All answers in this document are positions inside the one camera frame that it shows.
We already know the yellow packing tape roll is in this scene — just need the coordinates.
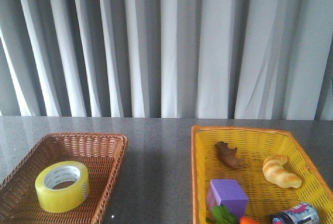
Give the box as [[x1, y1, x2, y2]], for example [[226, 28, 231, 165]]
[[35, 161, 90, 213]]

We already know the brown toy animal figurine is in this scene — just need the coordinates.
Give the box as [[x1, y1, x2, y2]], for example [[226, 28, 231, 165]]
[[215, 141, 248, 169]]

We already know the grey pleated curtain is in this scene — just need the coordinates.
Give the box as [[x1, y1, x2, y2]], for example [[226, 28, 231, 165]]
[[1, 0, 332, 120]]

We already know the purple foam cube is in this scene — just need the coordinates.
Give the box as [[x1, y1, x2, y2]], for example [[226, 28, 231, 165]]
[[206, 179, 249, 219]]

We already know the toy croissant bread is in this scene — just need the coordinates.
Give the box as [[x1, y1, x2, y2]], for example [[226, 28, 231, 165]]
[[262, 155, 302, 189]]

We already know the brown wicker basket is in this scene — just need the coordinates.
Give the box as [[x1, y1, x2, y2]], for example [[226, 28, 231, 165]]
[[1, 133, 128, 223]]

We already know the green toy leafy vegetable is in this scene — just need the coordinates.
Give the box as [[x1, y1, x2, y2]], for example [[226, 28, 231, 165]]
[[206, 205, 239, 224]]

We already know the yellow plastic woven basket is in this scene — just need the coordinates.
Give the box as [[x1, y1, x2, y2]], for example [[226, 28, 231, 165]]
[[191, 126, 332, 223]]

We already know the orange toy carrot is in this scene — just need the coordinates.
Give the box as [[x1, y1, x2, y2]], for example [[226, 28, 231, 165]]
[[239, 216, 259, 224]]

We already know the small jar with blue label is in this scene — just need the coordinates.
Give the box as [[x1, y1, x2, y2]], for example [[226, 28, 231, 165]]
[[271, 202, 321, 224]]

